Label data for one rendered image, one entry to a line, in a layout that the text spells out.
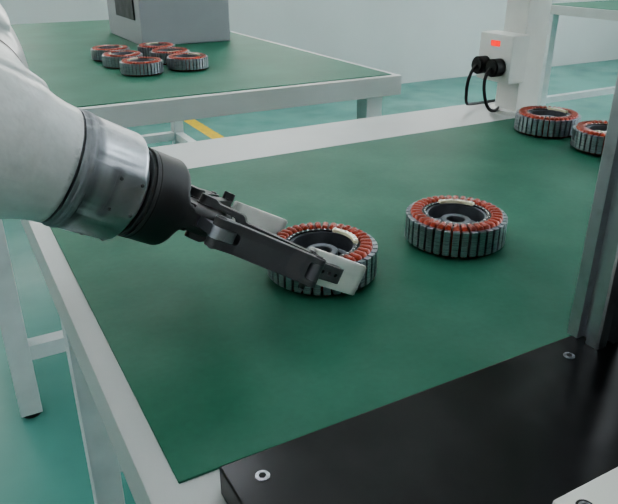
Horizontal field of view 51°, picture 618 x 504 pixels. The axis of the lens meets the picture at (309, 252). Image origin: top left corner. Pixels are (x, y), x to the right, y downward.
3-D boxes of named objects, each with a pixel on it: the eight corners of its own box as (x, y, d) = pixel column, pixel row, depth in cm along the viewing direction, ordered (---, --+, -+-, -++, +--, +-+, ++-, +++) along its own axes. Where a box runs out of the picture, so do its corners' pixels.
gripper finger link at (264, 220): (226, 229, 67) (222, 226, 67) (277, 246, 71) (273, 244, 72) (237, 202, 66) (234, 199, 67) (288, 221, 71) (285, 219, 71)
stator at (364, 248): (307, 311, 60) (307, 275, 59) (247, 266, 69) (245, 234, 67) (399, 279, 66) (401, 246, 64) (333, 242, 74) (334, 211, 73)
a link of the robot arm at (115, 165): (51, 241, 45) (127, 261, 49) (100, 120, 44) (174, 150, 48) (20, 203, 52) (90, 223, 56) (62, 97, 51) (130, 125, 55)
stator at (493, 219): (507, 265, 69) (512, 232, 67) (401, 256, 71) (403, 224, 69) (500, 225, 79) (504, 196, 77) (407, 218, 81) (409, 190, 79)
